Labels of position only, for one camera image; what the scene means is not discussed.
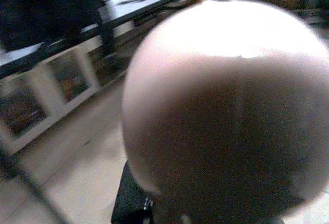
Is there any white cube shelf unit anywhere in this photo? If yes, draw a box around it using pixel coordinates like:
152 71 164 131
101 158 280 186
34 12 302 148
0 35 136 156

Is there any large black bulky object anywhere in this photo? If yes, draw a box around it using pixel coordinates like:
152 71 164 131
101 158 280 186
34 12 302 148
0 0 104 53

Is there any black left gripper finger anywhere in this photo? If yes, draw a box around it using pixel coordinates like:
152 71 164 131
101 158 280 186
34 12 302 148
111 161 160 224

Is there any thin black metal leg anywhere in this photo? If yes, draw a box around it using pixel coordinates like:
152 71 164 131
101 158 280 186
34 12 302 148
0 146 65 224

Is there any white round broom handle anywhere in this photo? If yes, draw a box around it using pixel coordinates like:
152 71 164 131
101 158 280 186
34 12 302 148
120 0 329 224

